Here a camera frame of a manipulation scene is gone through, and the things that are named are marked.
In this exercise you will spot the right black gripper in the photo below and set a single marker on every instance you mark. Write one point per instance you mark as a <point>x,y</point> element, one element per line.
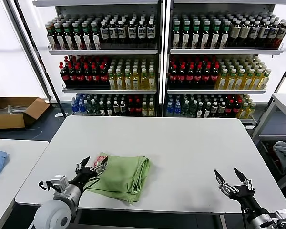
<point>248,199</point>

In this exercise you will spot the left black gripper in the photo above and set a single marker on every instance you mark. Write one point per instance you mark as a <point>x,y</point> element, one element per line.
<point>84,177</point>

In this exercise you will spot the light green printed t-shirt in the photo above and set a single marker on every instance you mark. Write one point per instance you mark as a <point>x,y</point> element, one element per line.
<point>119,176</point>

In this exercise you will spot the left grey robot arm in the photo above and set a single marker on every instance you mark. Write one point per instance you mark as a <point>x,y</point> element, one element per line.
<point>54,214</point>

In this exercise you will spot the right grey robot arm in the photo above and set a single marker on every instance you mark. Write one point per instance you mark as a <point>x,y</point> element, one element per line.
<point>259,220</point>

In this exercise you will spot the red plastic basket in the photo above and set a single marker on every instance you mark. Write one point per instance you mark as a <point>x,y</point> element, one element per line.
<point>277,163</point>

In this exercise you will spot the small white-cap dark bottle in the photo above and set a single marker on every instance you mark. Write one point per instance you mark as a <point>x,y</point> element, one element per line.
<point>109,109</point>
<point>122,108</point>
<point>221,109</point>
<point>116,108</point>
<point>102,109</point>
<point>214,109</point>
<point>200,110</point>
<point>207,110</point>

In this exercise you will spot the green soda bottle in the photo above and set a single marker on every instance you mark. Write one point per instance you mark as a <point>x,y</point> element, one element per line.
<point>193,109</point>
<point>89,108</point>
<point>186,109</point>
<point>95,108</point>

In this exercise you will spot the blue water bottle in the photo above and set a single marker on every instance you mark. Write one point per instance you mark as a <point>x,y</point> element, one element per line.
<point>169,110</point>
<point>177,110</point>
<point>81,107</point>
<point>74,107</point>

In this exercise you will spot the small white floor object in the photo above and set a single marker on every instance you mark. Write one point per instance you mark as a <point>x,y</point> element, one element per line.
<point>59,115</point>

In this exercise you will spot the small red-cap cola bottle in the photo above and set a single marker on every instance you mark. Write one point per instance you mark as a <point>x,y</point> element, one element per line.
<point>138,109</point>
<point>237,110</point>
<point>130,109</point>
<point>228,110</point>

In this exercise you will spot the small yellow drink bottle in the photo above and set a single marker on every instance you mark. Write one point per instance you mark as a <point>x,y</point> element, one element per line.
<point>151,110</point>
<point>242,112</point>
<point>250,112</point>
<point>145,110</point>

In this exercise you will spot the open brown cardboard box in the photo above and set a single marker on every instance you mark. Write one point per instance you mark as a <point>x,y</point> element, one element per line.
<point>7,121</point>

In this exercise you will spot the bagged metal parts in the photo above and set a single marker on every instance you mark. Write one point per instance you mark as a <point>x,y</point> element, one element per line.
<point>14,109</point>

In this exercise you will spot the thin black diagonal pole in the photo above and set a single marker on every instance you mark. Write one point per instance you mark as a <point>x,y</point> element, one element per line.
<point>46,71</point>

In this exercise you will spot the grey metal shelving unit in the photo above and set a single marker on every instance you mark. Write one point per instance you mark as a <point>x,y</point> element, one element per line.
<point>102,52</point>
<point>224,51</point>

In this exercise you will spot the green-cap dark tea bottle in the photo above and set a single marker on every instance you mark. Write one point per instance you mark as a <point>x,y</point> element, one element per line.
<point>53,40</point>
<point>215,39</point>
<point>185,39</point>
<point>69,40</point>
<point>87,41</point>
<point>205,39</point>
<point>78,41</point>
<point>61,40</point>
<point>96,41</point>
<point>195,39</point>
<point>176,39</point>
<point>224,39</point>

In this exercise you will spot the white-label dark drink bottle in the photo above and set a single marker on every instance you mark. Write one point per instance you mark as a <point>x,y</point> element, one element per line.
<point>272,33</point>
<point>113,33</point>
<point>150,32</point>
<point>253,32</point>
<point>281,32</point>
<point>104,33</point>
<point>121,33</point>
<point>263,33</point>
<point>141,32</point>
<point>131,33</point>

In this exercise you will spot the wide grey diagonal pole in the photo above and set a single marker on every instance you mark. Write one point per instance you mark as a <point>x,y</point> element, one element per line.
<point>27,47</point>

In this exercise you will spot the beige-label dark drink bottle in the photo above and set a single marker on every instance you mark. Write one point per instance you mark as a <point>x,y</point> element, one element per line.
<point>244,32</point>
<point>234,32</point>

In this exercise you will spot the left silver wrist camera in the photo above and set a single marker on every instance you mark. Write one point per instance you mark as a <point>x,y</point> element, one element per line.
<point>59,182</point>

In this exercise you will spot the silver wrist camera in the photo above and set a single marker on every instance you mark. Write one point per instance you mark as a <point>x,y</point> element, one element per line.
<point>283,215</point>
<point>59,182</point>

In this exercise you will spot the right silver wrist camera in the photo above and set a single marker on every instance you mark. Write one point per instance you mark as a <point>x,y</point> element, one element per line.
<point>283,215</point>

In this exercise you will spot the white vertical shelf post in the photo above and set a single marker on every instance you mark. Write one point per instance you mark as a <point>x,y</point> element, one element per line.
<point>162,71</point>

